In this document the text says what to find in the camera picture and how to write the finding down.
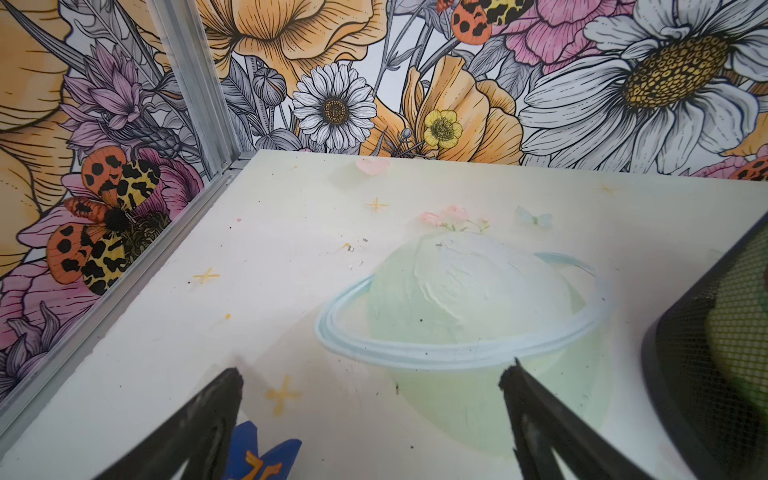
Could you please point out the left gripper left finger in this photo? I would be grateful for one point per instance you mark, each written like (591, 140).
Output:
(194, 442)

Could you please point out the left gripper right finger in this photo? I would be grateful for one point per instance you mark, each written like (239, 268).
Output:
(545, 431)

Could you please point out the blue packaged item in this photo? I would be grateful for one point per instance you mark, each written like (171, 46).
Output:
(245, 462)

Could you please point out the black mesh trash bin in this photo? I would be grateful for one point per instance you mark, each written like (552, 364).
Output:
(716, 431)

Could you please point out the yellow-green plastic bin bag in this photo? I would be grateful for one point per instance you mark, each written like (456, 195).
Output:
(736, 327)

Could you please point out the floral table mat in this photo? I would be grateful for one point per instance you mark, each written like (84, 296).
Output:
(356, 308)

